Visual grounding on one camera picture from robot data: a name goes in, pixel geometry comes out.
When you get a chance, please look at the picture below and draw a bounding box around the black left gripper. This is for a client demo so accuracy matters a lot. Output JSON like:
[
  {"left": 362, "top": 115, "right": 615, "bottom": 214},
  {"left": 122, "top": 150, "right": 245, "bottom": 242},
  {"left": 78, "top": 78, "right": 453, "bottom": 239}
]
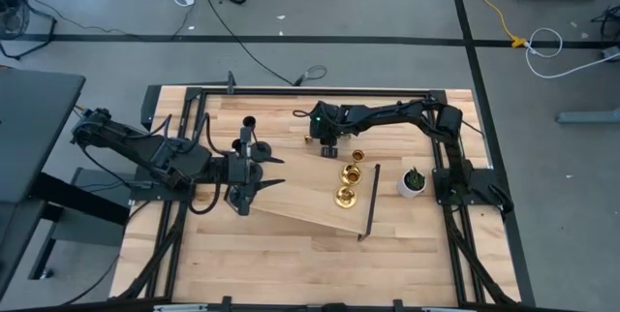
[{"left": 223, "top": 126, "right": 286, "bottom": 216}]

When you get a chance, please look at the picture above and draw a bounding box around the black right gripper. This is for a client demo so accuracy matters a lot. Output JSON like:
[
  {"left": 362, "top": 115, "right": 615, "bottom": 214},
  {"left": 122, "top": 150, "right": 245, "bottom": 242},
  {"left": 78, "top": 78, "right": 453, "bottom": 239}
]
[{"left": 309, "top": 100, "right": 351, "bottom": 159}]

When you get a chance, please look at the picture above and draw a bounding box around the small plant in white pot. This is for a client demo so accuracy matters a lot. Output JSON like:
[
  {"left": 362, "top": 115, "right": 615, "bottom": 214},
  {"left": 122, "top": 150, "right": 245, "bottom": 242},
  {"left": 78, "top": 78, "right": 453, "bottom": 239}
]
[{"left": 396, "top": 167, "right": 429, "bottom": 200}]

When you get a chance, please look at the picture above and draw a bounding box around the desk leg base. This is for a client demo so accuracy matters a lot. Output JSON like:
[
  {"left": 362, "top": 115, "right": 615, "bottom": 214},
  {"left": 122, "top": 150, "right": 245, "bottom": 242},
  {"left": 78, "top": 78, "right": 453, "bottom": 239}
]
[{"left": 27, "top": 166, "right": 132, "bottom": 282}]

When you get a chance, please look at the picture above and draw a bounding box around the black desk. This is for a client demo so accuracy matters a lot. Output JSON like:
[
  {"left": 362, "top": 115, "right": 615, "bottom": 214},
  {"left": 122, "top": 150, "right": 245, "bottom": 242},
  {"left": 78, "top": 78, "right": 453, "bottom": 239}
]
[{"left": 0, "top": 67, "right": 87, "bottom": 298}]

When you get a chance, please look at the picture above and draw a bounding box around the grey desk foot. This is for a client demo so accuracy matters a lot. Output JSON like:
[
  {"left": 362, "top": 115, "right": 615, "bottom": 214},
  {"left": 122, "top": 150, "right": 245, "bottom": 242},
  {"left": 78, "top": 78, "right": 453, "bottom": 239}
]
[{"left": 555, "top": 110, "right": 620, "bottom": 125}]

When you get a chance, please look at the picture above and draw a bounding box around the black floor fan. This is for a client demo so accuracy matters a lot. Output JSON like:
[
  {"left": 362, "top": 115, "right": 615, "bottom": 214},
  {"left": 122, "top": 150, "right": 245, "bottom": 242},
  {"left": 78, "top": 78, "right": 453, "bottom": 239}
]
[{"left": 0, "top": 0, "right": 58, "bottom": 61}]

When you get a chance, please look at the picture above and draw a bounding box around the wooden tray with black handles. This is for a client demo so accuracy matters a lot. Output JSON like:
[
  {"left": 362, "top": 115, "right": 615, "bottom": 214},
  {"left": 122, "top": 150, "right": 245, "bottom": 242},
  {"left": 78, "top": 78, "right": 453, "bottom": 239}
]
[{"left": 223, "top": 144, "right": 382, "bottom": 242}]

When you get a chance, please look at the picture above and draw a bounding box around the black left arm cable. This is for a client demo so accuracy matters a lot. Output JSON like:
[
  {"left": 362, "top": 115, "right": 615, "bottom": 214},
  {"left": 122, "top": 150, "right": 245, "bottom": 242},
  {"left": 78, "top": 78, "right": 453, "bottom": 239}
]
[{"left": 187, "top": 111, "right": 229, "bottom": 216}]

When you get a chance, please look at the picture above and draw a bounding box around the long black floor cable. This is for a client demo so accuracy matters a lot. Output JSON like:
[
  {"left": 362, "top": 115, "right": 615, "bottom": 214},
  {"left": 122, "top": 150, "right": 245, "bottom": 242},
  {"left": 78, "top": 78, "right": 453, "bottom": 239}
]
[{"left": 192, "top": 0, "right": 328, "bottom": 88}]

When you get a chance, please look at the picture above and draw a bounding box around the yellow extension cable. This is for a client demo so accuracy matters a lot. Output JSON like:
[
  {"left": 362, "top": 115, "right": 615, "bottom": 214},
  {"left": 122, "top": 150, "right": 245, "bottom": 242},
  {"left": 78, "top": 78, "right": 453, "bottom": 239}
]
[{"left": 472, "top": 0, "right": 528, "bottom": 49}]

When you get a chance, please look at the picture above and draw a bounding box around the white floor cable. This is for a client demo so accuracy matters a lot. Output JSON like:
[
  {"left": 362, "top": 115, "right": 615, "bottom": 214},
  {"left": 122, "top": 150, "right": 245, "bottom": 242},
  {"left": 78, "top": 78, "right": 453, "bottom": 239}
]
[{"left": 524, "top": 27, "right": 620, "bottom": 79}]

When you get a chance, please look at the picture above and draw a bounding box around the black cable tangle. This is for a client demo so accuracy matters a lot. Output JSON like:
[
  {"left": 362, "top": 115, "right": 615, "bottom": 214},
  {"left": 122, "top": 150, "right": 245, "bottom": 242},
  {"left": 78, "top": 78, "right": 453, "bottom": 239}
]
[{"left": 590, "top": 4, "right": 620, "bottom": 37}]

